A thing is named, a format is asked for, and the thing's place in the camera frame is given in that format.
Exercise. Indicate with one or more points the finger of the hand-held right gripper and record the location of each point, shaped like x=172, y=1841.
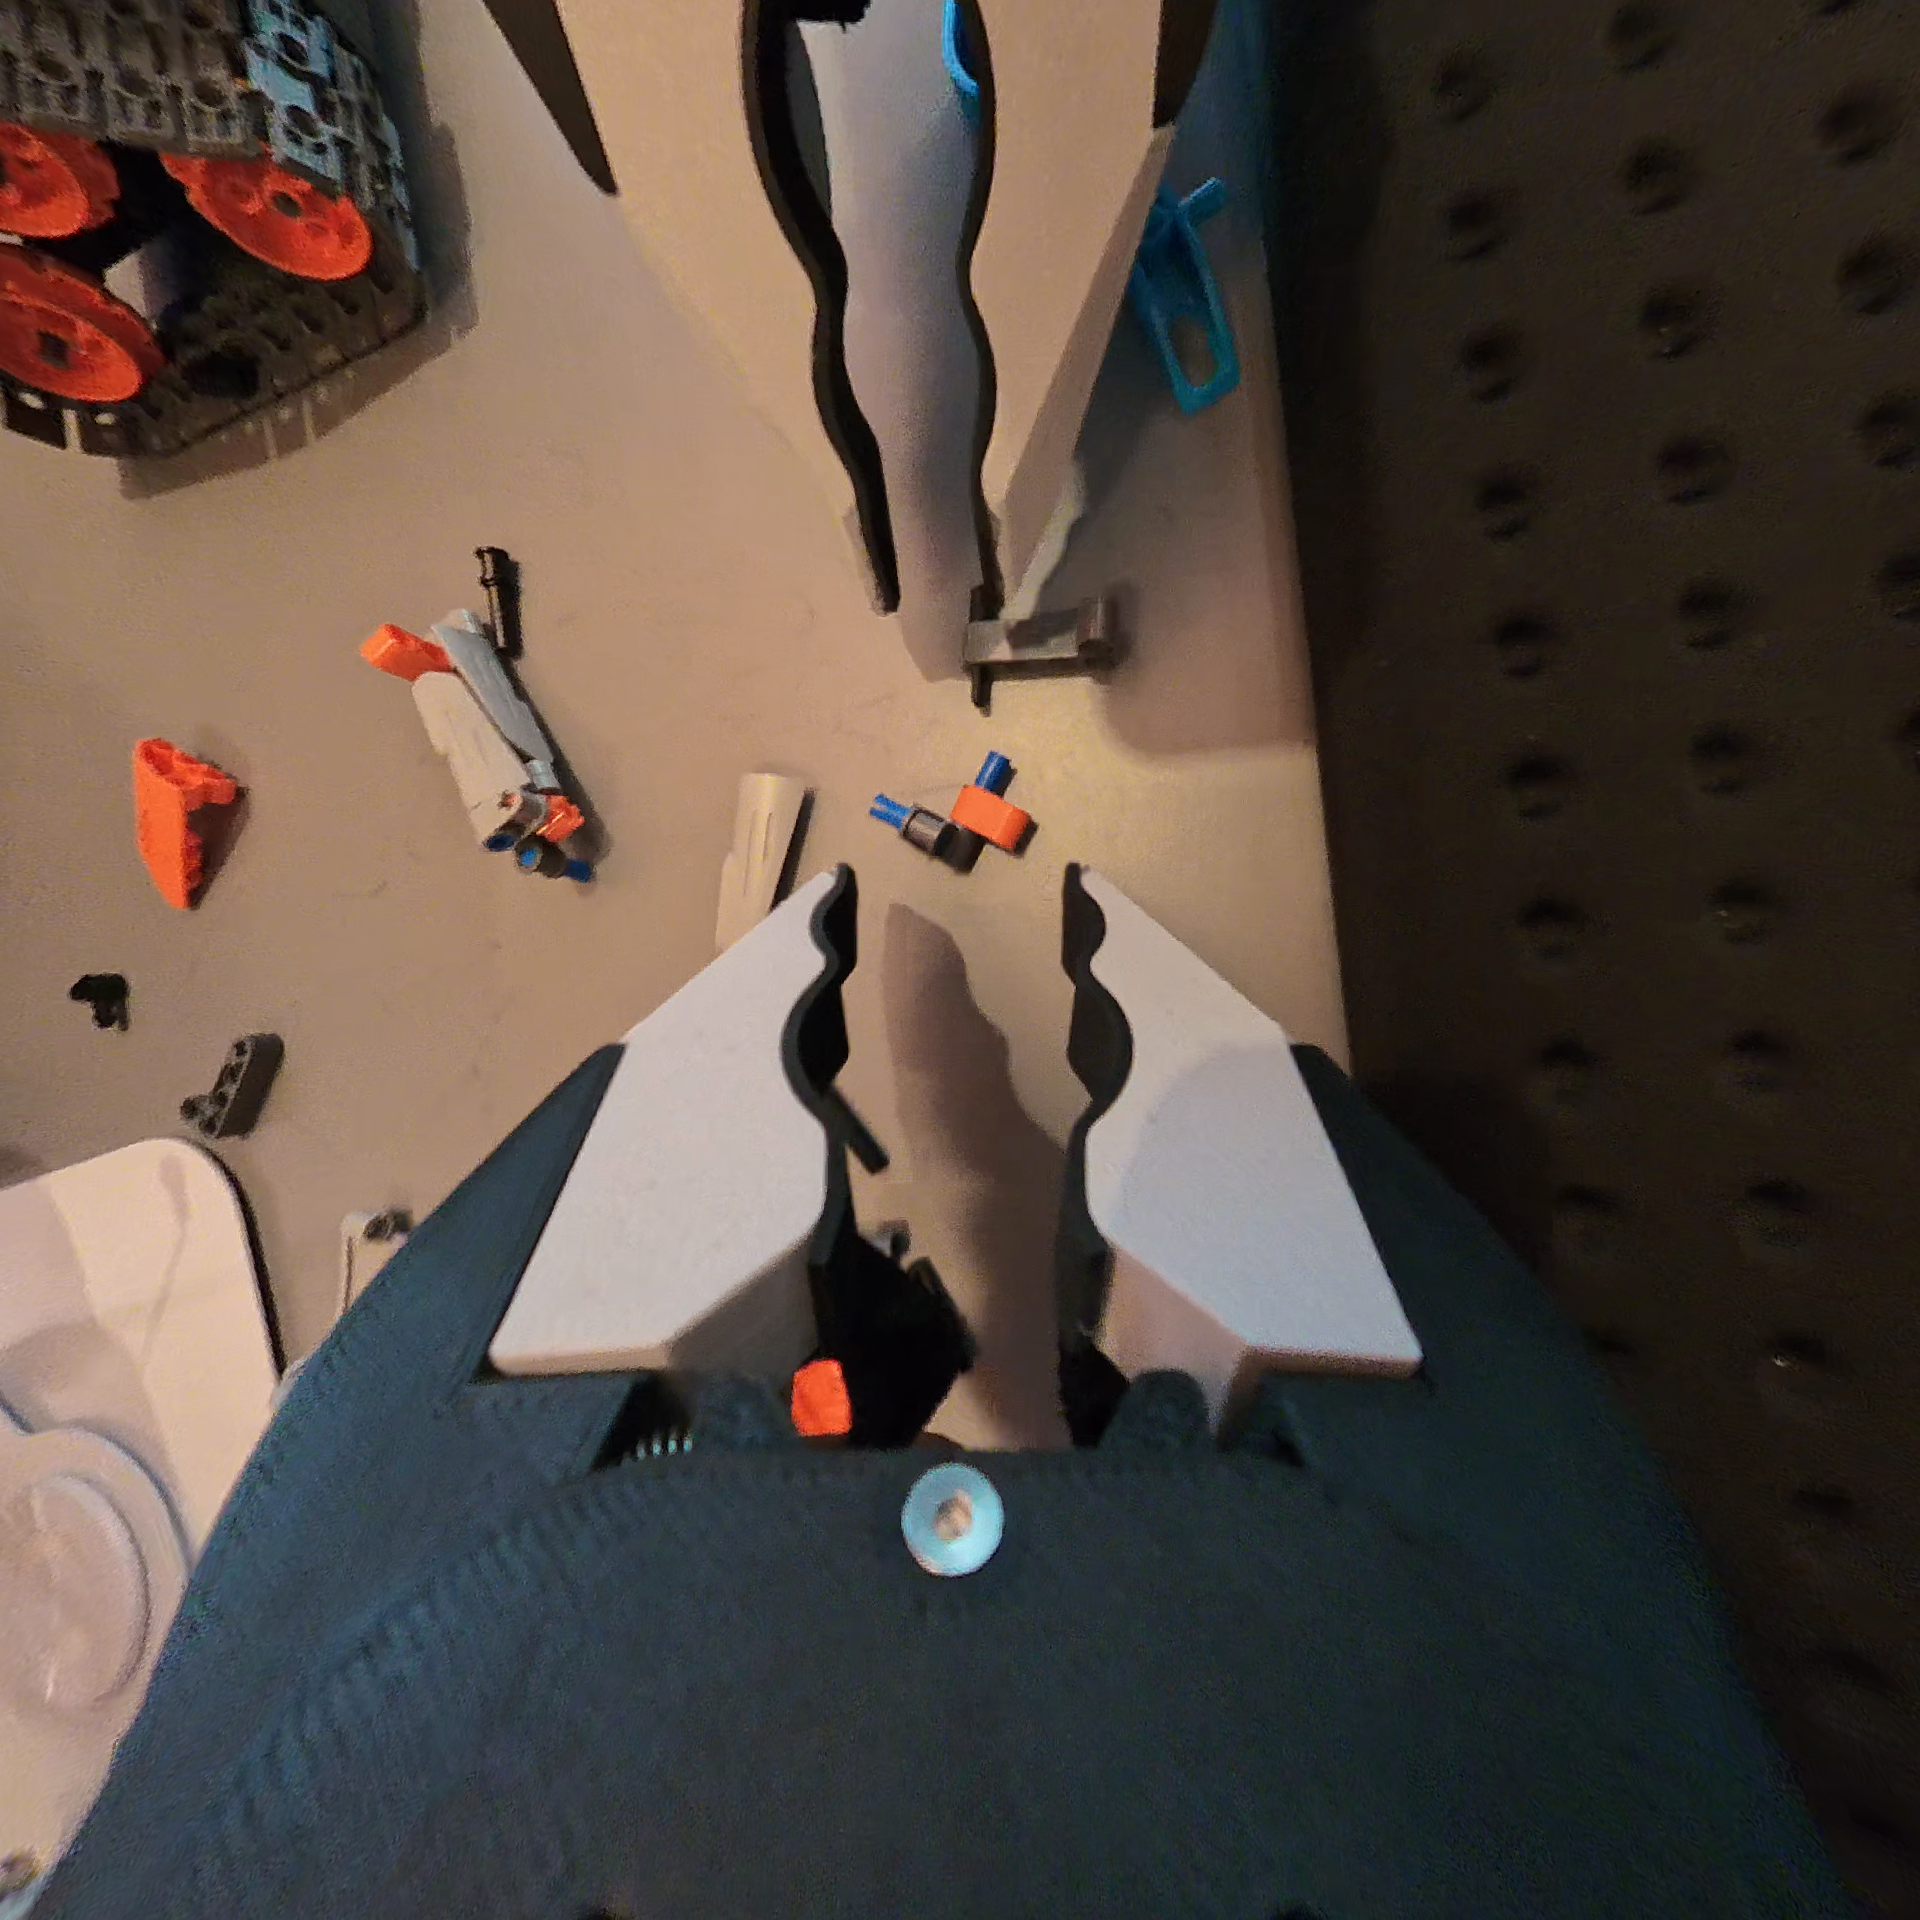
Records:
x=1072, y=301
x=683, y=121

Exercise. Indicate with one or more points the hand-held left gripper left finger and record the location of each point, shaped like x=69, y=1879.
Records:
x=674, y=1201

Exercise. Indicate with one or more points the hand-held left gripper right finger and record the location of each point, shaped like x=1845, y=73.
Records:
x=1244, y=1201

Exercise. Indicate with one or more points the orange connector with blue pins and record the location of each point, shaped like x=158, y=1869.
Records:
x=992, y=818

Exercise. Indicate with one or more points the blue plastic tool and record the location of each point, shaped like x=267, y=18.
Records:
x=1185, y=211

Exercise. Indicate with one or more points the black axle pin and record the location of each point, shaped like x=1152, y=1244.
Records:
x=863, y=1141
x=500, y=600

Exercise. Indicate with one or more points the orange wedge piece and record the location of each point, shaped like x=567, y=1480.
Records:
x=822, y=1398
x=180, y=818

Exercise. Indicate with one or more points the tracked toy robot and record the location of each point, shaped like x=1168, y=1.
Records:
x=225, y=105

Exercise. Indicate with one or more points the white pointed panel piece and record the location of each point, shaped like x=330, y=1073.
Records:
x=759, y=854

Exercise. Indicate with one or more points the dark grey short beam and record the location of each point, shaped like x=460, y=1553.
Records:
x=233, y=1082

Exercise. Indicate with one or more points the white book stand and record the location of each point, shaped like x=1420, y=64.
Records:
x=105, y=1274

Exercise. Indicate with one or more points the small black connector piece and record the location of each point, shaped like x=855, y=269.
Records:
x=103, y=998

